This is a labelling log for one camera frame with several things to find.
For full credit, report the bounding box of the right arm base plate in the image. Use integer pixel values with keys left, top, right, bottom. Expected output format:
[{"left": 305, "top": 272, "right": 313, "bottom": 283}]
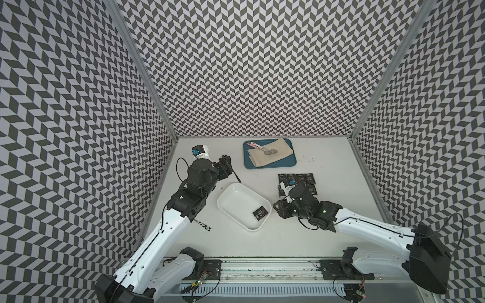
[{"left": 316, "top": 259, "right": 375, "bottom": 281}]

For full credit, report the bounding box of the aluminium front rail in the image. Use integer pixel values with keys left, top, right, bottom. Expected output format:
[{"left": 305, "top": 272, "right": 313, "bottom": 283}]
[{"left": 162, "top": 257, "right": 433, "bottom": 285}]

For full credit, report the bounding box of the pink handled spoon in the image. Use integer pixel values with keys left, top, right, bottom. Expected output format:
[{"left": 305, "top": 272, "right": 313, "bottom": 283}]
[{"left": 248, "top": 142, "right": 272, "bottom": 155}]

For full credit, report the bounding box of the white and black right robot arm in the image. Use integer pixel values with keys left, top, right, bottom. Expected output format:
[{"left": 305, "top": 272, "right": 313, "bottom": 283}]
[{"left": 273, "top": 182, "right": 452, "bottom": 295}]

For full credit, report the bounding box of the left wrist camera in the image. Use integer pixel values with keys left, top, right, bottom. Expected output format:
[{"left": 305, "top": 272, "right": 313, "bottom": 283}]
[{"left": 192, "top": 145, "right": 210, "bottom": 160}]

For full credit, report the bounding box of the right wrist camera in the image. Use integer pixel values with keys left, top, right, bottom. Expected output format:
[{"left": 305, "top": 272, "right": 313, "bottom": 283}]
[{"left": 279, "top": 181, "right": 295, "bottom": 204}]

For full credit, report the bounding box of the black tissue pack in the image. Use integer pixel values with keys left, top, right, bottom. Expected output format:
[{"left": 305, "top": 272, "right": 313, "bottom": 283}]
[
  {"left": 305, "top": 173, "right": 316, "bottom": 185},
  {"left": 306, "top": 184, "right": 317, "bottom": 195},
  {"left": 278, "top": 174, "right": 289, "bottom": 187},
  {"left": 252, "top": 206, "right": 269, "bottom": 221},
  {"left": 287, "top": 174, "right": 298, "bottom": 186},
  {"left": 278, "top": 186, "right": 285, "bottom": 197},
  {"left": 296, "top": 174, "right": 307, "bottom": 186}
]

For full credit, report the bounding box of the teal plastic tray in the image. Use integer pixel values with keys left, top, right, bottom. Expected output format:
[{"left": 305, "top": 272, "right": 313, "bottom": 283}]
[{"left": 243, "top": 138, "right": 297, "bottom": 170}]

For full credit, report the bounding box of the white plastic storage box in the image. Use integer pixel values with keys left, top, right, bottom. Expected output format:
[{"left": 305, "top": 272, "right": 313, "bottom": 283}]
[{"left": 217, "top": 183, "right": 272, "bottom": 232}]

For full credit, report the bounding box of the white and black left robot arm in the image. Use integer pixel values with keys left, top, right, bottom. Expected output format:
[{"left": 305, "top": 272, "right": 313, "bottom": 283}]
[{"left": 95, "top": 154, "right": 233, "bottom": 302}]

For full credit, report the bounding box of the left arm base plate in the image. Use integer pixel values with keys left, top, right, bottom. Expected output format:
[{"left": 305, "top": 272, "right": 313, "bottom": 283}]
[{"left": 183, "top": 259, "right": 222, "bottom": 282}]

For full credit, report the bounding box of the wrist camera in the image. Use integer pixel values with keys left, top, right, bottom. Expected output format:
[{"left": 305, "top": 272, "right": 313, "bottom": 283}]
[
  {"left": 192, "top": 145, "right": 210, "bottom": 160},
  {"left": 279, "top": 181, "right": 295, "bottom": 204}
]

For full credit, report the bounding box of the black metal spoon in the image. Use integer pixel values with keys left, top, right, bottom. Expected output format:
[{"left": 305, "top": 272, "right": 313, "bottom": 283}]
[{"left": 232, "top": 169, "right": 242, "bottom": 183}]

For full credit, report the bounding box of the beige folded cloth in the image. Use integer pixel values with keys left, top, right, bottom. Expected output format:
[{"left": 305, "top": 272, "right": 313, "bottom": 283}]
[{"left": 248, "top": 138, "right": 294, "bottom": 168}]

